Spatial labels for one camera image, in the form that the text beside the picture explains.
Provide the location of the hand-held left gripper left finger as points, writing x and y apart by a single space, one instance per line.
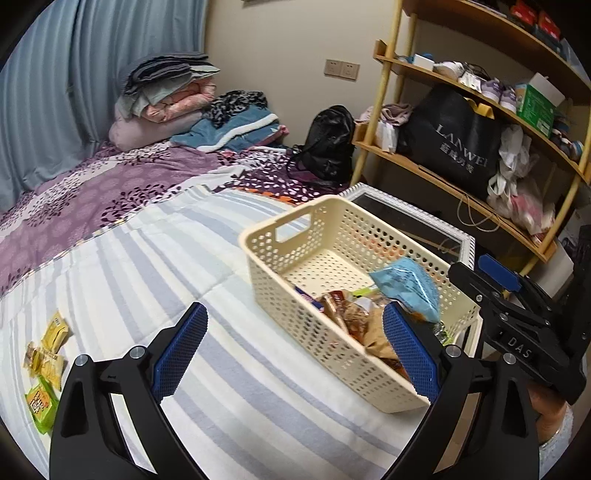
182 346

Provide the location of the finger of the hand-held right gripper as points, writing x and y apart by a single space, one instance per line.
498 273
471 281

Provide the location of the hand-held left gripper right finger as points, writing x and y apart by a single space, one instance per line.
408 348

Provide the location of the tan pastry snack bag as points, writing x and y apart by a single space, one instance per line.
378 337

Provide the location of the clear bag of twisted crackers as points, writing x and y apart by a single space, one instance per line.
369 305

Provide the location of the blue snack bag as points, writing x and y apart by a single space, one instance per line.
406 286

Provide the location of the blue white snack packet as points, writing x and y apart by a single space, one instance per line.
308 297

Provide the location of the yellow snack packet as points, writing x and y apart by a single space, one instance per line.
55 331
48 367

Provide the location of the cream perforated plastic basket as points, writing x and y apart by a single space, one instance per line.
295 258

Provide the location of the round pastry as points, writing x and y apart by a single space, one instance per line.
30 357

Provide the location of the green boxy snack packet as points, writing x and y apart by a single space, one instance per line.
40 406

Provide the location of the person's right hand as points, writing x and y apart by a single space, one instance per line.
547 410

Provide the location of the wooden shelf rack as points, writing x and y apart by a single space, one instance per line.
540 249

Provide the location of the pink plastic bag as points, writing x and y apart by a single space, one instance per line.
531 212

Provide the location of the blue white striped blanket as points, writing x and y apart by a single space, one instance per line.
184 277

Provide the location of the white framed side table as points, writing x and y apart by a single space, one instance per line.
415 217

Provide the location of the white plastic bags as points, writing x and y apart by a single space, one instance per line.
512 157

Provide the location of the black shopping bag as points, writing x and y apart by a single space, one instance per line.
452 138

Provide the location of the purple floral bedsheet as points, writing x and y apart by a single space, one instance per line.
115 194

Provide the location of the green white box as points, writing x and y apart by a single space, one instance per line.
535 110

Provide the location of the white package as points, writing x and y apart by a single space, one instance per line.
387 136

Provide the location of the purple sneaker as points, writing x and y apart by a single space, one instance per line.
491 90
508 100

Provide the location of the pink cloth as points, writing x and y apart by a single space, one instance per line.
392 113

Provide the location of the black backpack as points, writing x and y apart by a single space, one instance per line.
328 138

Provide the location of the white sneaker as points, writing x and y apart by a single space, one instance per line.
450 69

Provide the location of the small white box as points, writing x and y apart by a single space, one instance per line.
422 61

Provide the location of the blue fleece garment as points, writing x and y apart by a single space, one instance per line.
235 127

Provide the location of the pink garment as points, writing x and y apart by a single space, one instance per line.
277 134

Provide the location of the pink folded quilt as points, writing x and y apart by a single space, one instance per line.
180 99

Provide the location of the leopard print scarf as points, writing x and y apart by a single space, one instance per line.
235 104

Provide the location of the red box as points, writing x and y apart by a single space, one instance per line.
548 24
522 11

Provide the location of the grey folded blankets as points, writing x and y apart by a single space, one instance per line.
161 69

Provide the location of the blue curtain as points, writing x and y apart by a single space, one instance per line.
55 92

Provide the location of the beige wall socket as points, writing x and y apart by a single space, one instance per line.
332 67
350 70

